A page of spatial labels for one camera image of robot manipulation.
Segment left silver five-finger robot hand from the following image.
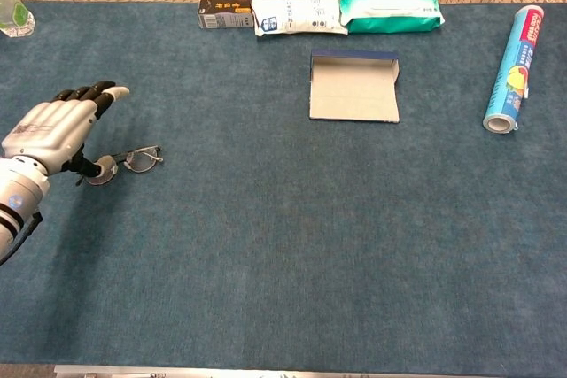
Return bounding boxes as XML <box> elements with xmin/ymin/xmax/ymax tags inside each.
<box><xmin>1</xmin><ymin>81</ymin><xmax>131</xmax><ymax>178</ymax></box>

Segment thin metal-frame eyeglasses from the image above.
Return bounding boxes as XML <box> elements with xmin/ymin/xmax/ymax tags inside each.
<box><xmin>74</xmin><ymin>144</ymin><xmax>164</xmax><ymax>187</ymax></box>

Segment clear bottle with green label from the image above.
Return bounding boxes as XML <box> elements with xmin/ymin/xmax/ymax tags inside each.
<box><xmin>0</xmin><ymin>0</ymin><xmax>36</xmax><ymax>38</ymax></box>

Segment small black carton box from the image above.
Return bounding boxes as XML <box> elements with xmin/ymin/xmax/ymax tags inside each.
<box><xmin>198</xmin><ymin>0</ymin><xmax>256</xmax><ymax>30</ymax></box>

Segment white plastic wipes pack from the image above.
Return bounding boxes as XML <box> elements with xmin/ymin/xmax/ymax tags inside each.
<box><xmin>251</xmin><ymin>0</ymin><xmax>349</xmax><ymax>37</ymax></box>

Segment blue felt table cloth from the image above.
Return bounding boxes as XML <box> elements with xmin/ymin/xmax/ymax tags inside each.
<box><xmin>0</xmin><ymin>0</ymin><xmax>567</xmax><ymax>370</ymax></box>

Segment open cardboard box, blue outside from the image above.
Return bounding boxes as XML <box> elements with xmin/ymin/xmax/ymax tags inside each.
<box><xmin>308</xmin><ymin>49</ymin><xmax>402</xmax><ymax>123</ymax></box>

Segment green wet wipes pack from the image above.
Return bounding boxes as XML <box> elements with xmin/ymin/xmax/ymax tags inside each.
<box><xmin>339</xmin><ymin>0</ymin><xmax>446</xmax><ymax>35</ymax></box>

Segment blue cling film roll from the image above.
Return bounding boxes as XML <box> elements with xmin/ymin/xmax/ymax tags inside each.
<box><xmin>482</xmin><ymin>4</ymin><xmax>546</xmax><ymax>135</ymax></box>

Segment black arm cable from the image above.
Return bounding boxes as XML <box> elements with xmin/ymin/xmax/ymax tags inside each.
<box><xmin>0</xmin><ymin>212</ymin><xmax>44</xmax><ymax>266</ymax></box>

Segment aluminium table edge rail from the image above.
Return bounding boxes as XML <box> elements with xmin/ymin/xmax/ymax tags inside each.
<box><xmin>53</xmin><ymin>364</ymin><xmax>567</xmax><ymax>378</ymax></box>

